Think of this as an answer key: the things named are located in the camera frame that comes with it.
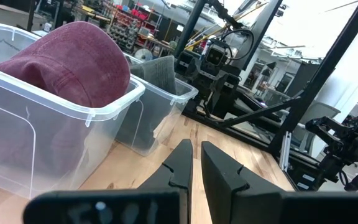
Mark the yellow wooden pole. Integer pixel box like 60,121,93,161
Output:
184,1,270,51

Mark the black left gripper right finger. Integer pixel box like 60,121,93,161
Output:
201,141,358,224

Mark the white round fan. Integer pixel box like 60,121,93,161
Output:
134,48,154,62

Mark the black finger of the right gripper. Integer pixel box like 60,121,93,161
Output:
204,86,221,118
219,88,237,119

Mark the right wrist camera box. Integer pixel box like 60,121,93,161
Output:
204,43,231,68

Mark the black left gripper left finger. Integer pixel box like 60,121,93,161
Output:
22,139,194,224

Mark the shelf with red bins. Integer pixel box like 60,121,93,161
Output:
106,3,162,52

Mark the black metal frame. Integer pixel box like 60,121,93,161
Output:
173,0,358,156

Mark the grey baseball cap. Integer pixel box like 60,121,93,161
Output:
116,55,178,152

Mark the clear plastic storage bin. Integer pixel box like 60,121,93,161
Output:
0,20,146,200
115,52,200,157

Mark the silver frame bracket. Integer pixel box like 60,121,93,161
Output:
279,130,292,172

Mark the maroon baseball cap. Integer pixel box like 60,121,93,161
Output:
0,21,132,175

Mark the black looped cable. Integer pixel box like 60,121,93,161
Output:
220,28,255,61

